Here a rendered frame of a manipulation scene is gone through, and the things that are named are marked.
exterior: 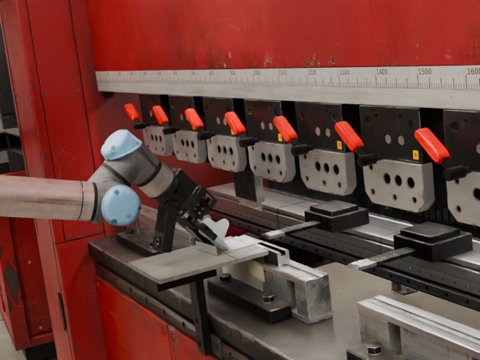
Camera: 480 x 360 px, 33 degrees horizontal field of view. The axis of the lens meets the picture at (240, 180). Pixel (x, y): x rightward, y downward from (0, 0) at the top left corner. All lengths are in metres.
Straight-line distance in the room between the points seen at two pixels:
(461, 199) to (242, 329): 0.66
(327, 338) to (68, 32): 1.36
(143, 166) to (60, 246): 0.96
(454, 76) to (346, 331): 0.65
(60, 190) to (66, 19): 1.11
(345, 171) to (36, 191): 0.56
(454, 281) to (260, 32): 0.64
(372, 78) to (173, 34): 0.76
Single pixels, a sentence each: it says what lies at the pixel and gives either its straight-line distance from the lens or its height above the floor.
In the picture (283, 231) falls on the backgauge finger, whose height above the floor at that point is 1.00.
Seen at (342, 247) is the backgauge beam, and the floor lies 0.93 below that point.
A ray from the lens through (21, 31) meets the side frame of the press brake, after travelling 2.50.
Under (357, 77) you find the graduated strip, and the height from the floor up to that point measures 1.39.
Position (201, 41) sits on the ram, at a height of 1.47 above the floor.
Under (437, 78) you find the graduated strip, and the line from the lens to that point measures 1.20.
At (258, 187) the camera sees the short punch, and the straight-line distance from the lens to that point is 1.78.
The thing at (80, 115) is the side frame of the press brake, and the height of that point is 1.27.
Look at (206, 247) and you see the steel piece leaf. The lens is 1.81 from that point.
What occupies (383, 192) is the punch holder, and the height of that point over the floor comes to 1.20.
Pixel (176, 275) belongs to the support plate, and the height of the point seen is 1.00.
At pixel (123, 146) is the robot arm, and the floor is 1.28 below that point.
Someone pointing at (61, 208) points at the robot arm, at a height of 1.20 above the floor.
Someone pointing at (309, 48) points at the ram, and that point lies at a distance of 1.45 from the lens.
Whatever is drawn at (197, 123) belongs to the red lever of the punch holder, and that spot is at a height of 1.28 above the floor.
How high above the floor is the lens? 1.49
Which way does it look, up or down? 11 degrees down
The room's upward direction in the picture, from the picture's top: 7 degrees counter-clockwise
